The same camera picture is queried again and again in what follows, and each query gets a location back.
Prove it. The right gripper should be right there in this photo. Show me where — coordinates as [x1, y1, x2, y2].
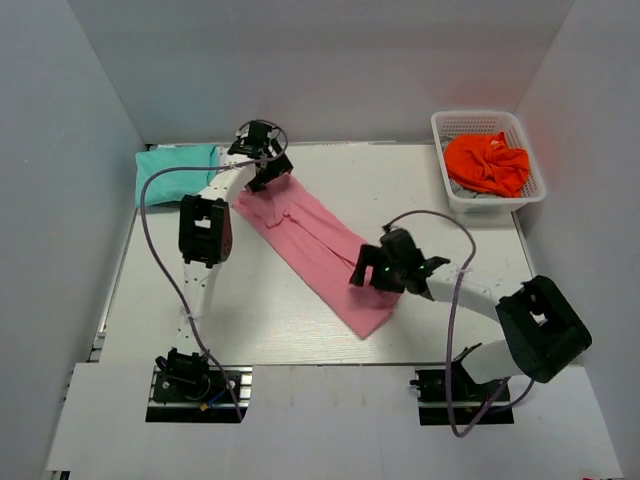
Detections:
[350, 245, 406, 294]

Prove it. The pink t-shirt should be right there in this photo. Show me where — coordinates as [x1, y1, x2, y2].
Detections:
[234, 175, 400, 339]

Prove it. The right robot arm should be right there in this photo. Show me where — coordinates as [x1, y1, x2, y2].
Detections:
[350, 228, 592, 399]

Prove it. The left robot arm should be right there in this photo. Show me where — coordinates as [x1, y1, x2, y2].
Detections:
[173, 120, 293, 354]

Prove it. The folded teal t-shirt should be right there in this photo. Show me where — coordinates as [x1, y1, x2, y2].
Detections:
[135, 143, 221, 209]

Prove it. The grey cloth in basket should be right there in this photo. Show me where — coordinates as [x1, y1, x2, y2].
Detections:
[449, 178, 498, 199]

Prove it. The orange t-shirt in basket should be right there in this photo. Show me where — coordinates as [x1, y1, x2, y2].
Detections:
[443, 132, 531, 198]

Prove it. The white plastic basket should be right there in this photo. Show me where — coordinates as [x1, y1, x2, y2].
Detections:
[431, 110, 546, 214]

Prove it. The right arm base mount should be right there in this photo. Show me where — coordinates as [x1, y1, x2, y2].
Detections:
[409, 367, 515, 426]

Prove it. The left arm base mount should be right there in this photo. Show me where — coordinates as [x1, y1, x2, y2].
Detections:
[145, 348, 253, 424]

